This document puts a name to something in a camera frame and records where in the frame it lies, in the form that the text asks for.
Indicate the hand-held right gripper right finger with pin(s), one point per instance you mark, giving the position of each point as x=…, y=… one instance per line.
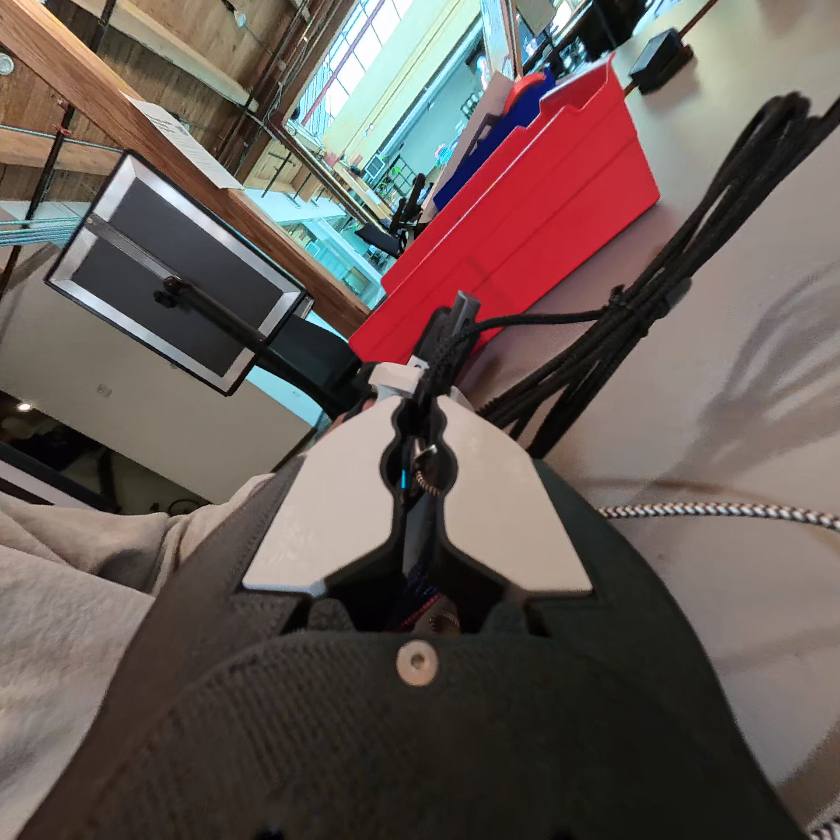
x=518, y=518

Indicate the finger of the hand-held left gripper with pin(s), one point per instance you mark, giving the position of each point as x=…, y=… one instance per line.
x=394, y=380

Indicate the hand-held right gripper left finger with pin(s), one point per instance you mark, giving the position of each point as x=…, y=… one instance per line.
x=315, y=518

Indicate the grey USB hub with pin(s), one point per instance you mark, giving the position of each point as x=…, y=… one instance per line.
x=467, y=303

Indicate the person's left forearm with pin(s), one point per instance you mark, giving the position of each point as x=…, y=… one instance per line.
x=131, y=538

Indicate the light grey desk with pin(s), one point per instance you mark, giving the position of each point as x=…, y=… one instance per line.
x=754, y=262

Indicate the black office chair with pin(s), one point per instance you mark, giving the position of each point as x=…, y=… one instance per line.
x=394, y=223

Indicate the red plastic bin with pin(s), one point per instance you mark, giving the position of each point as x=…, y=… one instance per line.
x=525, y=216

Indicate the blue plastic bin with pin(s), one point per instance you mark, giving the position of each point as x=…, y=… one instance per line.
x=485, y=157

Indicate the black monitor silver rim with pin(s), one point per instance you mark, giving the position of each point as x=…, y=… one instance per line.
x=131, y=262

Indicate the person's grey sweatshirt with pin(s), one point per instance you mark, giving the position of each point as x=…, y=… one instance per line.
x=52, y=689

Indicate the white paper sheet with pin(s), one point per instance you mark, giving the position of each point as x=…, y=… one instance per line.
x=184, y=141

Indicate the small black box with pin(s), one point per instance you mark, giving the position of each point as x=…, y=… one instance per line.
x=659, y=59

